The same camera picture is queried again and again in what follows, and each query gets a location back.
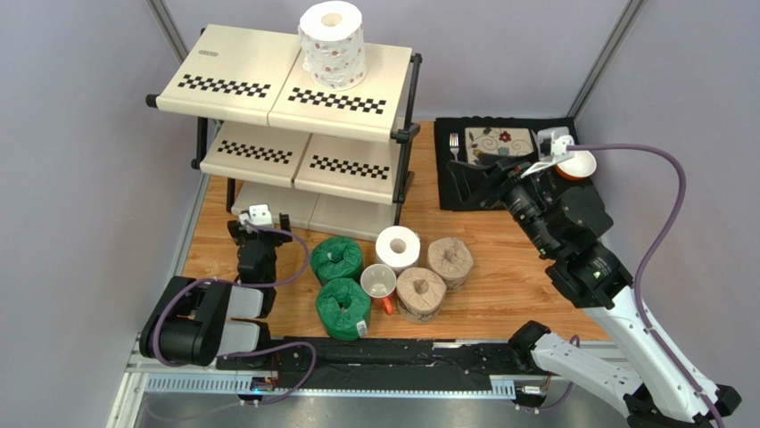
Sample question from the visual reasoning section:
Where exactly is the cream three-tier shelf rack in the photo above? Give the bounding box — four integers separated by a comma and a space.
146, 25, 422, 241

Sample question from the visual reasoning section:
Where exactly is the green wrapped roll front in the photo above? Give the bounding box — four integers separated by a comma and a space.
315, 278, 372, 342

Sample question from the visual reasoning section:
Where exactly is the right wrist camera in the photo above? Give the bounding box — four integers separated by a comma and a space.
521, 127, 574, 178

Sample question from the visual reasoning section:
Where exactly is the orange white mug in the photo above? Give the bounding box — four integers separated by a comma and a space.
359, 264, 397, 316

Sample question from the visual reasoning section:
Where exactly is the black placemat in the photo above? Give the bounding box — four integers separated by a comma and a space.
434, 117, 605, 217

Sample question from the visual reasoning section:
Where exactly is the plain white paper towel roll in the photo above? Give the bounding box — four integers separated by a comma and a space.
375, 226, 421, 276

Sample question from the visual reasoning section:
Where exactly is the silver fork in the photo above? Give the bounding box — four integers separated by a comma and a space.
449, 133, 460, 161

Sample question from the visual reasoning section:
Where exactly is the brown wrapped roll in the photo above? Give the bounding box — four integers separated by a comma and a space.
396, 267, 447, 325
426, 237, 475, 293

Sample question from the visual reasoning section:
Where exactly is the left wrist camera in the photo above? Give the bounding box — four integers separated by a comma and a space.
238, 204, 274, 228

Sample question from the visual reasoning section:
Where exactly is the green roll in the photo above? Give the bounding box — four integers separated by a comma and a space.
310, 236, 364, 286
315, 278, 372, 342

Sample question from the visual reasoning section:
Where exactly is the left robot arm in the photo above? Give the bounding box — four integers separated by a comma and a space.
139, 206, 295, 366

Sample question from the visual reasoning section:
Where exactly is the orange white bowl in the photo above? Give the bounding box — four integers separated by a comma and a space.
555, 151, 598, 181

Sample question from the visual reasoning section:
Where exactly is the floral white paper towel roll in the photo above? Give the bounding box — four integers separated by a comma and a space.
298, 1, 368, 91

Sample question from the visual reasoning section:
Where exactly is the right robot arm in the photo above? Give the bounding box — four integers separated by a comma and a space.
446, 156, 742, 427

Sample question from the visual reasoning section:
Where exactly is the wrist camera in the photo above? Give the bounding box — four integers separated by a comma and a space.
238, 204, 274, 228
521, 127, 574, 178

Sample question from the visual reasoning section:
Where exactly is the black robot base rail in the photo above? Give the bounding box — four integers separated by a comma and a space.
214, 335, 542, 393

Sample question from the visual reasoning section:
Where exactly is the brown wrapped roll rear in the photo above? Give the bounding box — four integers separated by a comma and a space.
426, 237, 475, 293

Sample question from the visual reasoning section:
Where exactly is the floral square plate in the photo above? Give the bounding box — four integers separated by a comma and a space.
465, 127, 534, 165

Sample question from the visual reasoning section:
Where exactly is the brown wrapped roll front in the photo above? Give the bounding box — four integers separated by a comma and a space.
396, 267, 447, 325

